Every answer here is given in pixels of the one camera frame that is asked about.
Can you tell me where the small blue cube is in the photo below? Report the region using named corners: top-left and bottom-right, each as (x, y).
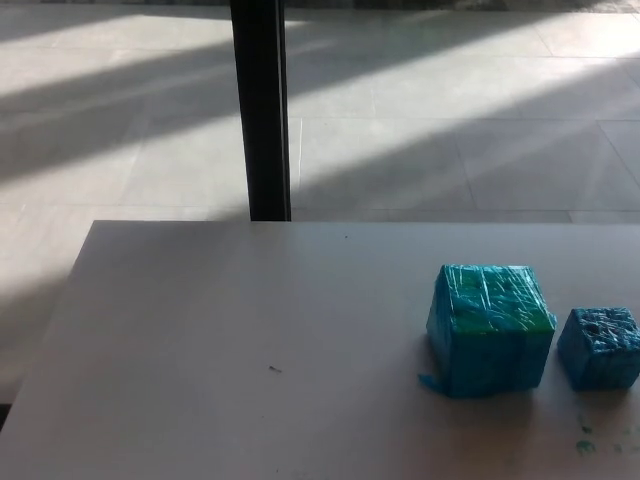
top-left (556, 306), bottom-right (640, 392)

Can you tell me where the large blue-green wrapped cube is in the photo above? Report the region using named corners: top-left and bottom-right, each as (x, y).
top-left (417, 263), bottom-right (558, 400)

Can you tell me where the black vertical window pillar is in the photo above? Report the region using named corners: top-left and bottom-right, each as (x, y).
top-left (229, 0), bottom-right (293, 222)

